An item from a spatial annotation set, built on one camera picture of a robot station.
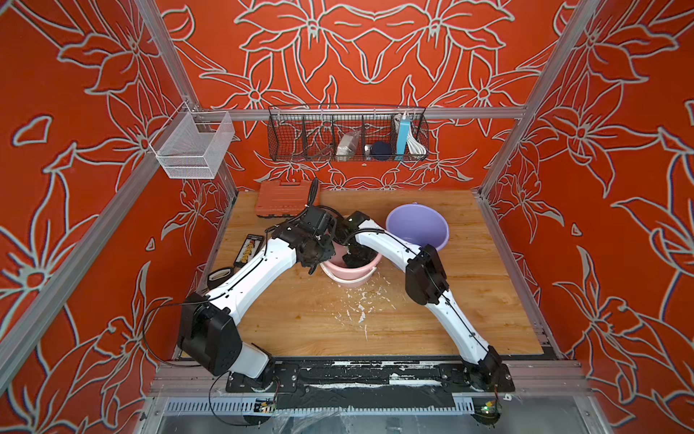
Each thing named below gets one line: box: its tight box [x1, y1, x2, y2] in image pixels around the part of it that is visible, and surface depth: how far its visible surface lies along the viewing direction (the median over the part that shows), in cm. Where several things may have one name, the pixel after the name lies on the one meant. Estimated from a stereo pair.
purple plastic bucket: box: [385, 203, 451, 251], surface depth 91 cm
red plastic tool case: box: [254, 179, 312, 217], surface depth 117 cm
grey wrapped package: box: [335, 130, 361, 162], surface depth 94 cm
